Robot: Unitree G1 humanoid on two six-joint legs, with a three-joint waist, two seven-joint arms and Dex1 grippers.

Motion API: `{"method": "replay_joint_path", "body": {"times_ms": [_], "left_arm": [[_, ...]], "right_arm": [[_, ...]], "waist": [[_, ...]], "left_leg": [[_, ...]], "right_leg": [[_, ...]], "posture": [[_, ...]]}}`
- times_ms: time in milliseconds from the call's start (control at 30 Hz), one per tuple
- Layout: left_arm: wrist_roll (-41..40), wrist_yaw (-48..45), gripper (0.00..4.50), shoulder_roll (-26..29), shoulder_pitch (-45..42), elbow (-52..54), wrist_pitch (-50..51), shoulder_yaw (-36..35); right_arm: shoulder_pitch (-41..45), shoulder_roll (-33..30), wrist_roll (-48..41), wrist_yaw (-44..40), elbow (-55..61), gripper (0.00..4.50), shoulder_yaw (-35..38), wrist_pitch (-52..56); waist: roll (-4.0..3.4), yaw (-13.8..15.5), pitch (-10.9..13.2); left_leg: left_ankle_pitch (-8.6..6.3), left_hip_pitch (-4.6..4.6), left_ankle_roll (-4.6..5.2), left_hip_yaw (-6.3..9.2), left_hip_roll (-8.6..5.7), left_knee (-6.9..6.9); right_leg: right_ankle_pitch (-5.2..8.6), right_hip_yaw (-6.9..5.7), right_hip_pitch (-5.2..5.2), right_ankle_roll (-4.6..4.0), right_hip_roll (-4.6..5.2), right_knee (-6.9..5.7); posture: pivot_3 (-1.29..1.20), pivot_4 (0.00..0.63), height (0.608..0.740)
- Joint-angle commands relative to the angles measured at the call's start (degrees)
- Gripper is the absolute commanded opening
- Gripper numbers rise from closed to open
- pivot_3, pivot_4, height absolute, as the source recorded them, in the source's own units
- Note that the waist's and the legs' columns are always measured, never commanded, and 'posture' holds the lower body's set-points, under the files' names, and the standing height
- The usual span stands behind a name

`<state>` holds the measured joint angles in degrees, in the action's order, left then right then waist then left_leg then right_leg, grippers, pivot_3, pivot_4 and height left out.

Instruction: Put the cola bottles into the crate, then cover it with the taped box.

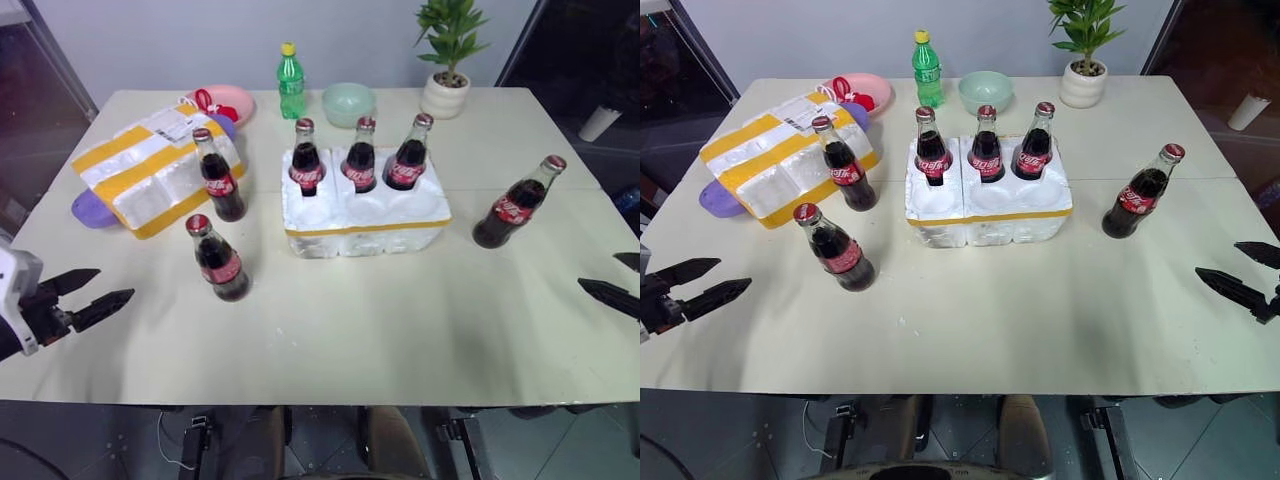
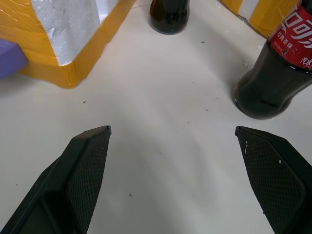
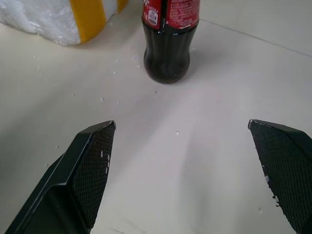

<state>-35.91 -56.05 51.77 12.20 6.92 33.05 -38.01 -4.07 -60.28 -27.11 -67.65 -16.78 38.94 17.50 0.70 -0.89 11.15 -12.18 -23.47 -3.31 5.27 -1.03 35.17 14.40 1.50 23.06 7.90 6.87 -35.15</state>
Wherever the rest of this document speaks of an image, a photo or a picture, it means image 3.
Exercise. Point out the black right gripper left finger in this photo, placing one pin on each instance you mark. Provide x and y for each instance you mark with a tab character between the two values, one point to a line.
80	175

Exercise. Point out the white foam block yellow tape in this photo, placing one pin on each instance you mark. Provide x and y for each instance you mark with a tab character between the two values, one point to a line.
48	19

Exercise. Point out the cola bottle with red label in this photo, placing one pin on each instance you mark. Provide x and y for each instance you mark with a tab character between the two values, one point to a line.
168	48

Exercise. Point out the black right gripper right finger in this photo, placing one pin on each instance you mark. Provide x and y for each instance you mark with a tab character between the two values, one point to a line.
287	170

